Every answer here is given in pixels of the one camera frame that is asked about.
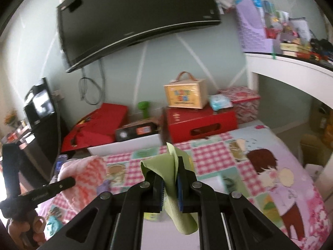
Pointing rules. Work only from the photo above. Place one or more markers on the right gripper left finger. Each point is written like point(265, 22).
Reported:
point(129, 208)

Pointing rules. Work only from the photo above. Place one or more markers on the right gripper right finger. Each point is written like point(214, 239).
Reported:
point(197, 197)

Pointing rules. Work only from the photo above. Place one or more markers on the green cloth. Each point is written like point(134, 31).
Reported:
point(166, 166)

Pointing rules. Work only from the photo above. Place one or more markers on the pink white fluffy towel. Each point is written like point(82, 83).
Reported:
point(89, 173)

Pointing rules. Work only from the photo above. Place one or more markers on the person's left hand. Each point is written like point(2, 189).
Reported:
point(26, 228)

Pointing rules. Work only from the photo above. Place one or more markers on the black cabinet with screen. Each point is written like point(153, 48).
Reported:
point(40, 146)

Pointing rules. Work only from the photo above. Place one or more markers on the black box with gauge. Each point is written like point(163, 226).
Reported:
point(137, 129)

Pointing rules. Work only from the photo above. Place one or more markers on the green dumbbell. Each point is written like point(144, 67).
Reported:
point(143, 107)

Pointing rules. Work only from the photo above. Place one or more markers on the blue wet wipes pack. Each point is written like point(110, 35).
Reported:
point(219, 102)

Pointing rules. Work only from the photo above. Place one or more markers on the red patterned storage box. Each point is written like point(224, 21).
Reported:
point(245, 101)

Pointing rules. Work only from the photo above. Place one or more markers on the purple file holder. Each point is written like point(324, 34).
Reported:
point(251, 30)

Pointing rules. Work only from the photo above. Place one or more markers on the red box with handle slot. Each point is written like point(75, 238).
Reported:
point(186, 124)

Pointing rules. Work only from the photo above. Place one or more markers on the yellow wooden case with handle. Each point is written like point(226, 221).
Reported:
point(187, 91)

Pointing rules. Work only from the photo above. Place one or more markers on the black wall television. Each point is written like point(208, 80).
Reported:
point(91, 29)

